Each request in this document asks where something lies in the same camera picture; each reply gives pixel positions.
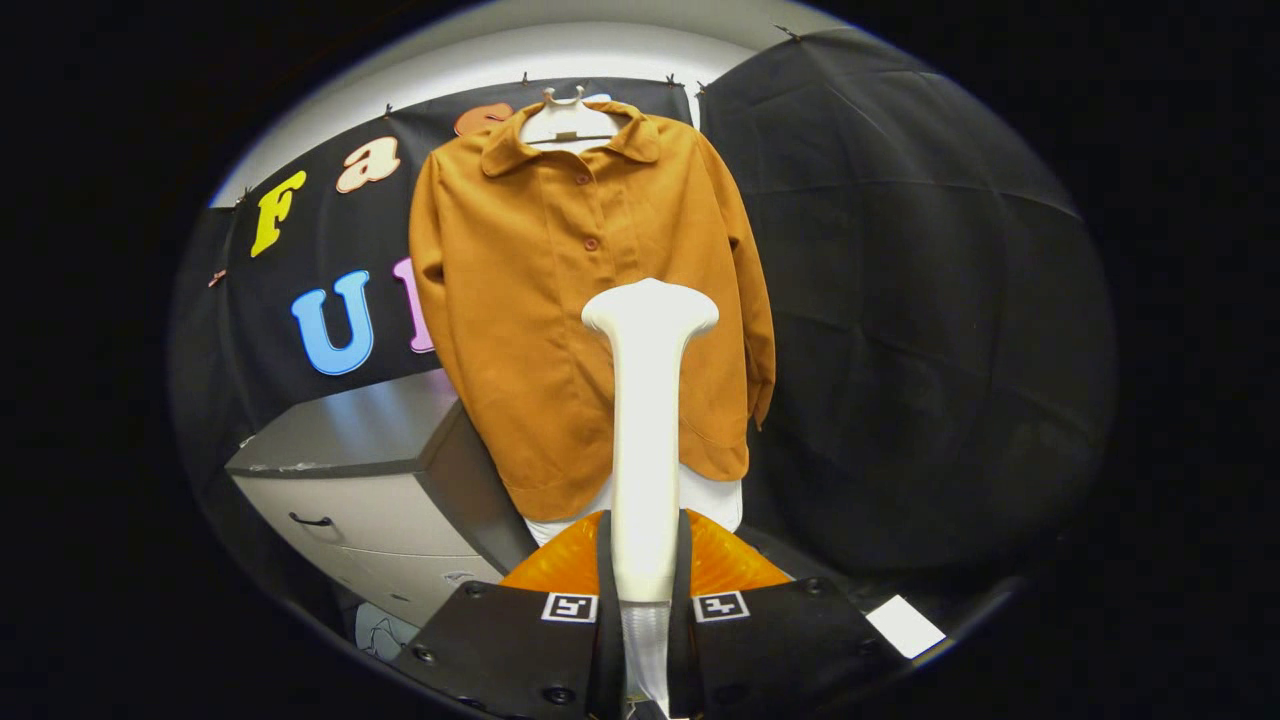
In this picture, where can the white paper sheet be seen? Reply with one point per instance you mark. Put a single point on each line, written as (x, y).
(905, 627)

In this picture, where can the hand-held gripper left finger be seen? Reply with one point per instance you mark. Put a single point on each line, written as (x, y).
(605, 650)

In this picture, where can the white plastic bag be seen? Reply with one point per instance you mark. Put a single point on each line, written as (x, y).
(385, 632)

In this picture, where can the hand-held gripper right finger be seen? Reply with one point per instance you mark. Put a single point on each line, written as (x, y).
(683, 650)

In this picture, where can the grey drawer cabinet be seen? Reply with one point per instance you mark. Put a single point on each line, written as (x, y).
(380, 510)

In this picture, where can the orange button shirt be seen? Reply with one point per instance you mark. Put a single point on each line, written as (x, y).
(520, 300)

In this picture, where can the white garment steamer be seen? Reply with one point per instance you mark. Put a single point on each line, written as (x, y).
(645, 450)

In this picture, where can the white clothes mannequin form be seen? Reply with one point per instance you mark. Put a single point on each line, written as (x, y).
(570, 125)

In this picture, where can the black backdrop cloth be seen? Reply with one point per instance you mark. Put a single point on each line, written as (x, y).
(900, 300)
(320, 250)
(200, 350)

